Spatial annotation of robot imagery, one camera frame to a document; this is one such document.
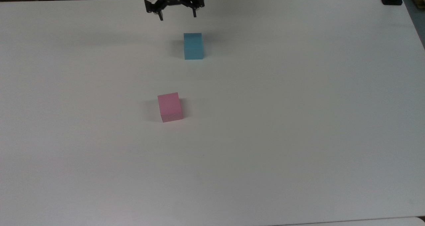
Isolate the blue cube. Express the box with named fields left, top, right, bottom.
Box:
left=183, top=33, right=204, bottom=60

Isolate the pink cube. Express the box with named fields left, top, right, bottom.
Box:
left=157, top=92, right=184, bottom=123

